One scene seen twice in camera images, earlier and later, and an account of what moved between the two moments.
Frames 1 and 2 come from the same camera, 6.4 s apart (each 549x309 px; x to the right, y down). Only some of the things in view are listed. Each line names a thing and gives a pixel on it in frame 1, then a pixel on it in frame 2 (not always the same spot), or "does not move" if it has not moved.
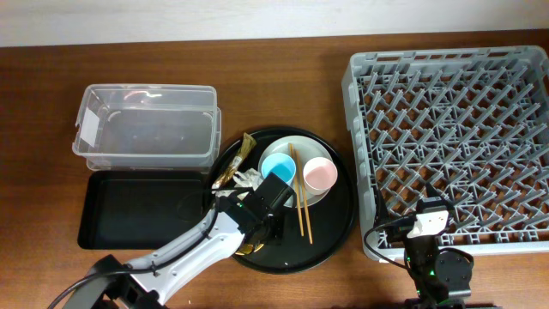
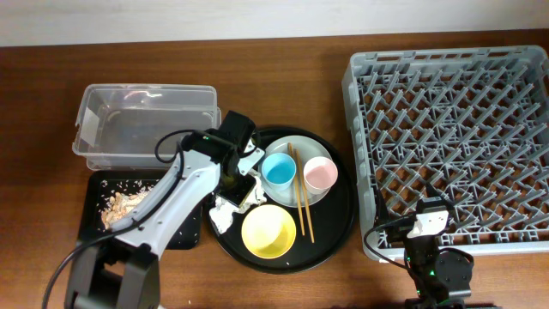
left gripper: (278, 232) -> (238, 195)
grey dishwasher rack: (471, 123) does not move
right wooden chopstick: (310, 232) does not move
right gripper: (398, 229) does not move
